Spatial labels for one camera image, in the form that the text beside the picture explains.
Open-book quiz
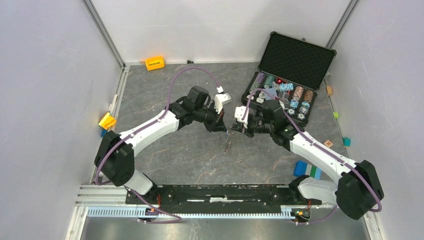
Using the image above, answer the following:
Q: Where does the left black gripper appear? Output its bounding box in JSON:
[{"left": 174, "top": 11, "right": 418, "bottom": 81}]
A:
[{"left": 193, "top": 102, "right": 227, "bottom": 133}]

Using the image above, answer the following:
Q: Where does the large metal disc keyring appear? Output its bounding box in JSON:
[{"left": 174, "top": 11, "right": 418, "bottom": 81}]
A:
[{"left": 223, "top": 130, "right": 234, "bottom": 154}]

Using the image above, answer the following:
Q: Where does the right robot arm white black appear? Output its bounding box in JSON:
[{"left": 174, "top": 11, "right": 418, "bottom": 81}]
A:
[{"left": 232, "top": 100, "right": 384, "bottom": 220}]

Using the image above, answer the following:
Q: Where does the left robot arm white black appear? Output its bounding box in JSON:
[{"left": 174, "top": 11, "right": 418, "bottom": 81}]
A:
[{"left": 94, "top": 85, "right": 231, "bottom": 204}]

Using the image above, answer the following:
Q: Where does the blue white green block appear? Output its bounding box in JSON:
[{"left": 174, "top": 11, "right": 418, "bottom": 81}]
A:
[{"left": 293, "top": 160, "right": 322, "bottom": 180}]

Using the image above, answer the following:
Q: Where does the black poker chip case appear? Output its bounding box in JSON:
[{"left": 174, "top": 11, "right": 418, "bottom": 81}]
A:
[{"left": 241, "top": 31, "right": 337, "bottom": 127}]

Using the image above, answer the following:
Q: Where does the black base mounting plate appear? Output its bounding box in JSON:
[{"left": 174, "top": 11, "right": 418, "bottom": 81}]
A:
[{"left": 143, "top": 183, "right": 322, "bottom": 214}]

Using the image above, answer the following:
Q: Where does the orange plastic block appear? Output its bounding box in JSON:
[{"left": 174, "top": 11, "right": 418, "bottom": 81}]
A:
[{"left": 144, "top": 55, "right": 165, "bottom": 71}]

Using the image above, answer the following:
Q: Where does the small wooden letter cube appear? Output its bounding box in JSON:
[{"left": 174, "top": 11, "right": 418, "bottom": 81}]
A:
[{"left": 324, "top": 140, "right": 334, "bottom": 148}]

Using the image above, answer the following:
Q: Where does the orange small cube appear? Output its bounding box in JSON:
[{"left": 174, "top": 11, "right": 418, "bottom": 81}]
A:
[{"left": 326, "top": 86, "right": 333, "bottom": 96}]

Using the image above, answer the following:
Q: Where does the yellow orange block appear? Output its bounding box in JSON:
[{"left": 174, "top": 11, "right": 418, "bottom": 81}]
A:
[{"left": 98, "top": 112, "right": 117, "bottom": 130}]

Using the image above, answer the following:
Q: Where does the teal cube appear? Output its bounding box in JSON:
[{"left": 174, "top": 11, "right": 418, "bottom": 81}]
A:
[{"left": 342, "top": 136, "right": 352, "bottom": 147}]

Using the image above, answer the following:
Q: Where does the small blue block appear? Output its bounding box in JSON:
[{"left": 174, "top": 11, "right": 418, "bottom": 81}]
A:
[{"left": 100, "top": 129, "right": 108, "bottom": 138}]

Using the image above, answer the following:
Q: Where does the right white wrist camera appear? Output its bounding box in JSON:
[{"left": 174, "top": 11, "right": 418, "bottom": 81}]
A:
[{"left": 234, "top": 106, "right": 249, "bottom": 128}]

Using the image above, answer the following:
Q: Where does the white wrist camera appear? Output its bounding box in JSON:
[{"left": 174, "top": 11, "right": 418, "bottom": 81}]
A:
[
  {"left": 214, "top": 86, "right": 232, "bottom": 114},
  {"left": 234, "top": 106, "right": 249, "bottom": 128}
]

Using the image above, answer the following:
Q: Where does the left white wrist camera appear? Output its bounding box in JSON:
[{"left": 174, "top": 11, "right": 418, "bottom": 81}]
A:
[{"left": 214, "top": 86, "right": 232, "bottom": 114}]

